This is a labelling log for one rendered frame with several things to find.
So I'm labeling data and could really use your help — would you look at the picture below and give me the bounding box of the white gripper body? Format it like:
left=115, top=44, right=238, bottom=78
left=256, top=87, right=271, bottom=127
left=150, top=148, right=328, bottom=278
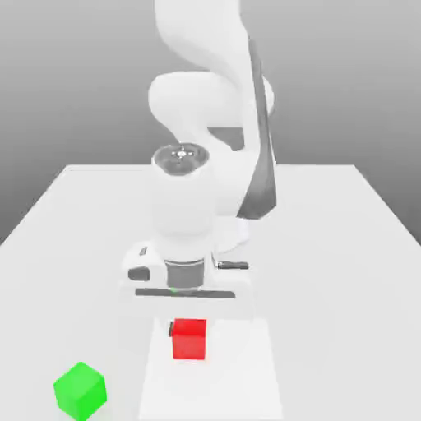
left=120, top=278, right=255, bottom=319

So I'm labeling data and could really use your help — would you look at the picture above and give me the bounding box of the small red cube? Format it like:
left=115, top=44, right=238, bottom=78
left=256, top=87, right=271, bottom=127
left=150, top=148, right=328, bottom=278
left=171, top=317, right=208, bottom=362

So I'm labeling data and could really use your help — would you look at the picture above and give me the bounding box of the small green cube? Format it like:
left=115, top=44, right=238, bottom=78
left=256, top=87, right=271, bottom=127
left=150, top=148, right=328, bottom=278
left=53, top=361, right=109, bottom=421

